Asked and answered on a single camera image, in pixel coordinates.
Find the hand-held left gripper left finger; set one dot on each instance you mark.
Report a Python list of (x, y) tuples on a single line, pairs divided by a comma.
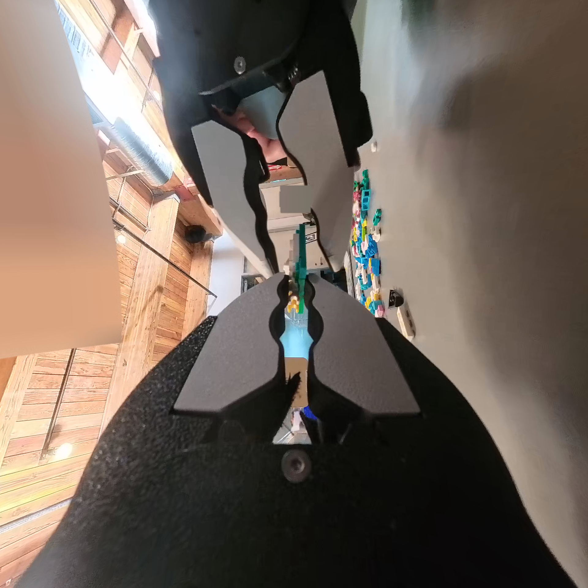
[(229, 363)]

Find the black ceiling dome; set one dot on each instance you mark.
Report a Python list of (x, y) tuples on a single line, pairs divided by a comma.
[(195, 234)]

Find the green and teal brick build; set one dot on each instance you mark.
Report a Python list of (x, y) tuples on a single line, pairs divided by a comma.
[(301, 262)]

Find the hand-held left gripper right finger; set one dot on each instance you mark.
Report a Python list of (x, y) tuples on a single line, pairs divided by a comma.
[(363, 363)]

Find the black wedge toy plate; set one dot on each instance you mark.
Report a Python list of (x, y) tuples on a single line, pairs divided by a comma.
[(395, 298)]

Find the grey desk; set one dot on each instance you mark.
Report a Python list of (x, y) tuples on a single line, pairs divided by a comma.
[(482, 229)]

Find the pile of colourful toy bricks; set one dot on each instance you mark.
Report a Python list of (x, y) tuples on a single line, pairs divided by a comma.
[(366, 262)]

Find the white long toy plate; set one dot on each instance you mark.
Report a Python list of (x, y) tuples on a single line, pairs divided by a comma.
[(406, 322)]

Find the person's right hand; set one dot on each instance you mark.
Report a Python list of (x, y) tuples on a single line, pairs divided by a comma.
[(272, 149)]

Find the round ceiling lamp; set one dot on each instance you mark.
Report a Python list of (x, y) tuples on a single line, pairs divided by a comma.
[(64, 450)]

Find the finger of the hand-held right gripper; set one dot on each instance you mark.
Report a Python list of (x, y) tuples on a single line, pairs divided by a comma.
[(321, 147), (225, 179)]

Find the silver ventilation duct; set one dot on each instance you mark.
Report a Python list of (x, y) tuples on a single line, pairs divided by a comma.
[(138, 149)]

